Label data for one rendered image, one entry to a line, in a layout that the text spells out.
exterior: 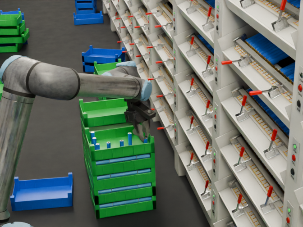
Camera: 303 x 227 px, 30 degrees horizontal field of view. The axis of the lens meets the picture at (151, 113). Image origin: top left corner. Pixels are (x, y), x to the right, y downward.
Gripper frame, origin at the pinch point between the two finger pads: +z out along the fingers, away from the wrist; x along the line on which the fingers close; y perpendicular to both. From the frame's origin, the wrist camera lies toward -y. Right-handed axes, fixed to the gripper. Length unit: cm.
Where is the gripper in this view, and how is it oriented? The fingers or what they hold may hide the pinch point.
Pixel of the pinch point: (145, 138)
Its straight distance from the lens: 265.2
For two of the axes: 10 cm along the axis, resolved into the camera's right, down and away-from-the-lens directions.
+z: 2.1, 9.5, 2.4
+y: -6.6, -0.4, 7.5
